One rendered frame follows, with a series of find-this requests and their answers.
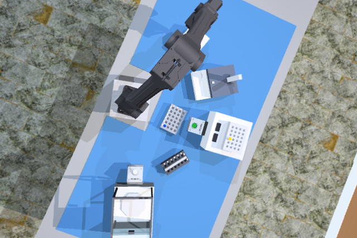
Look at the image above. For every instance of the blue bench mat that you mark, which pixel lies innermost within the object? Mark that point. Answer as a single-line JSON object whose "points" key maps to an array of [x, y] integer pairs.
{"points": [[187, 201]]}

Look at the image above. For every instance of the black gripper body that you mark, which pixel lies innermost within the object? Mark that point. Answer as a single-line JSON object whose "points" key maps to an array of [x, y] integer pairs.
{"points": [[190, 21]]}

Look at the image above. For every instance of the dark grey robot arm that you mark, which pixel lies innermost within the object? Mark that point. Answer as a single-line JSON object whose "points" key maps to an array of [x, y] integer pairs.
{"points": [[166, 74]]}

